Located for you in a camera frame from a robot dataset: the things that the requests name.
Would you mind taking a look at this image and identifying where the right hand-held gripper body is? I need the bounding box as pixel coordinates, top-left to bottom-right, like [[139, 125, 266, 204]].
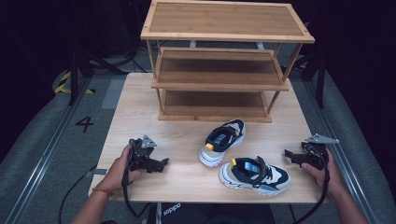
[[300, 133, 341, 171]]

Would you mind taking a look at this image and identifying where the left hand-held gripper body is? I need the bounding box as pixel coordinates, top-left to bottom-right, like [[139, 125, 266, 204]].
[[128, 133, 158, 173]]

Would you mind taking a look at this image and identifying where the person's right hand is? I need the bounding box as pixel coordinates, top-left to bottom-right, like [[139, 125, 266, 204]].
[[301, 149, 346, 199]]

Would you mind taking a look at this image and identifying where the person's left hand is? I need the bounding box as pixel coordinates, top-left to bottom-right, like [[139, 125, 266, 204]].
[[103, 145, 144, 191]]

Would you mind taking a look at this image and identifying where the navy beige child's sneaker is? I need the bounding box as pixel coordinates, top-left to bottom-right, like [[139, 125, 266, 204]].
[[198, 119, 247, 168], [219, 155, 292, 197]]

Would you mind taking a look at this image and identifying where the white table leg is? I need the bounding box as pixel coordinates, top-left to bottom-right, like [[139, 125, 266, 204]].
[[154, 202, 163, 224]]

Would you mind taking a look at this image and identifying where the person's black clothing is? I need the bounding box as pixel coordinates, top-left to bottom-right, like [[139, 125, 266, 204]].
[[146, 202, 276, 224]]

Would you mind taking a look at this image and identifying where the black metal stand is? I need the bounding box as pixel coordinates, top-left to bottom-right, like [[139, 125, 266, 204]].
[[292, 52, 327, 109], [68, 46, 125, 106]]

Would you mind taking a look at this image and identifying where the yellow black hazard tape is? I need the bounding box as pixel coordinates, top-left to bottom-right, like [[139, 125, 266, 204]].
[[53, 71, 96, 95]]

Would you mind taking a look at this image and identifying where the wooden three-tier shoe rack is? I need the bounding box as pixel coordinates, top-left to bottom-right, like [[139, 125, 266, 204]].
[[139, 0, 316, 123]]

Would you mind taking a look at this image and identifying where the metal floor rail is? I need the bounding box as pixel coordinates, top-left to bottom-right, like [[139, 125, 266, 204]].
[[3, 77, 92, 224], [303, 78, 382, 224]]

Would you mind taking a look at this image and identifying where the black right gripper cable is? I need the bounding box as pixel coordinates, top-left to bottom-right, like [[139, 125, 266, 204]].
[[291, 144, 332, 224]]

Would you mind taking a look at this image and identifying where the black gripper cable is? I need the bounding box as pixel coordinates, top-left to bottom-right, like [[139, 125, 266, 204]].
[[120, 138, 151, 218], [291, 144, 332, 224]]

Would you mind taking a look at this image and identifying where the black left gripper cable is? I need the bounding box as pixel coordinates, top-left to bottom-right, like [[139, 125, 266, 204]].
[[120, 138, 151, 218]]

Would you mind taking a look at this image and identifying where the red string bracelet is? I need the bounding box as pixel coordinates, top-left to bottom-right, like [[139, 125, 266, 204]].
[[92, 186, 116, 197]]

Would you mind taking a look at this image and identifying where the thin black floor cable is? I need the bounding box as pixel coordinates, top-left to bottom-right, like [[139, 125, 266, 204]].
[[57, 163, 98, 224]]

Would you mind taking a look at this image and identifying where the bundle of black cables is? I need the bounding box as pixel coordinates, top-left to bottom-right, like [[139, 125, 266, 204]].
[[92, 31, 150, 74]]

